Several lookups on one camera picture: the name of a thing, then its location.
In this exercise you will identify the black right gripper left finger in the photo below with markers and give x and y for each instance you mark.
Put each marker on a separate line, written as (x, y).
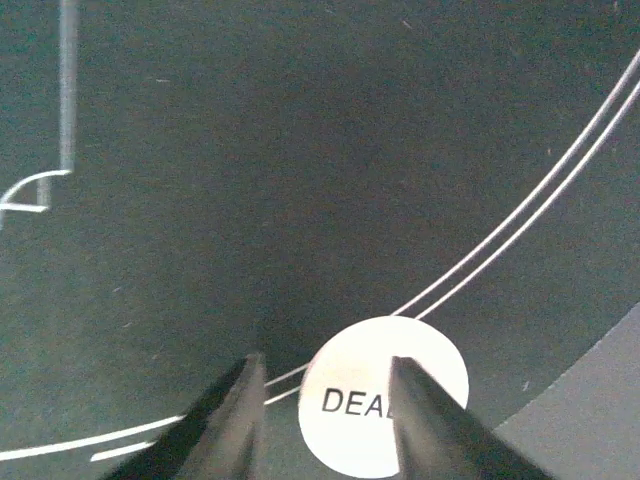
(220, 437)

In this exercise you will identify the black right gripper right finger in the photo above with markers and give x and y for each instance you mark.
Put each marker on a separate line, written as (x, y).
(436, 438)

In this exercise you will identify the white dealer button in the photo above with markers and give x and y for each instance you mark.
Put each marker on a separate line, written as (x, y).
(344, 410)

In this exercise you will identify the round black poker mat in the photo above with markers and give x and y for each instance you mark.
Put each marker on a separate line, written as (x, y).
(242, 176)

